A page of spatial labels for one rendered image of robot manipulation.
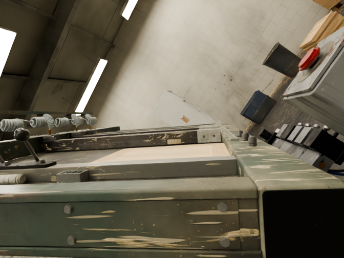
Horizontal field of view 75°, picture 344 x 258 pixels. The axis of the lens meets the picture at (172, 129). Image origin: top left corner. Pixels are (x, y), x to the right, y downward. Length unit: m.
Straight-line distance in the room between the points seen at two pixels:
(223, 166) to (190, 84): 5.52
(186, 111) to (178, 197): 4.35
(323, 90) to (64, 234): 0.44
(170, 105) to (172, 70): 1.66
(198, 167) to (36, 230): 0.36
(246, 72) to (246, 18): 1.28
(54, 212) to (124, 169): 0.25
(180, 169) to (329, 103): 0.37
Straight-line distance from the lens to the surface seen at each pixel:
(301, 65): 0.41
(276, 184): 0.36
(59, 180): 0.68
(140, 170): 0.61
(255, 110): 5.02
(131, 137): 1.32
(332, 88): 0.36
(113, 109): 6.73
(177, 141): 1.26
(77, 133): 1.81
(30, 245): 0.49
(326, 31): 3.85
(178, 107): 4.69
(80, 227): 0.42
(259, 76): 6.09
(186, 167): 0.59
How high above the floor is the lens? 1.02
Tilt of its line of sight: 6 degrees up
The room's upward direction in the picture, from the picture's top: 57 degrees counter-clockwise
